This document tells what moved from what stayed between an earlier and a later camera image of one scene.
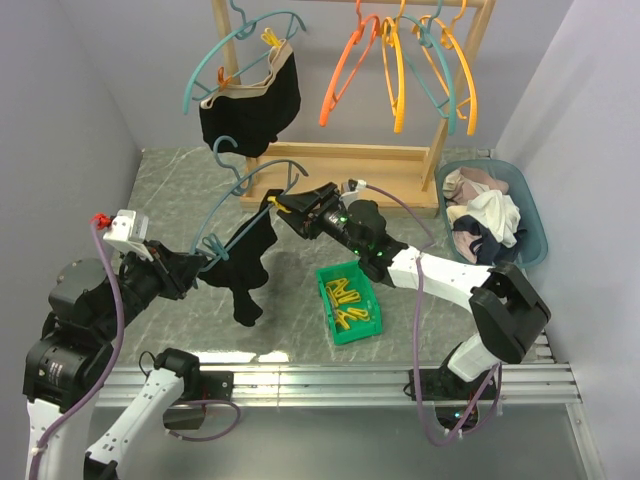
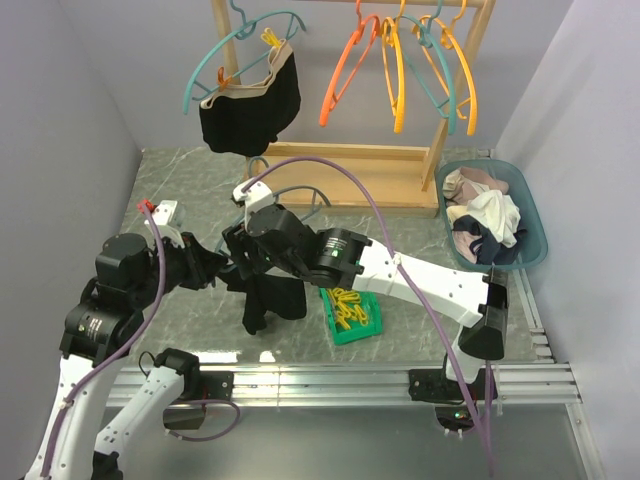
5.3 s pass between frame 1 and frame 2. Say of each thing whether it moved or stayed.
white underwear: stayed
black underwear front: moved
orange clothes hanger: stayed
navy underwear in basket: stayed
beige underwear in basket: stayed
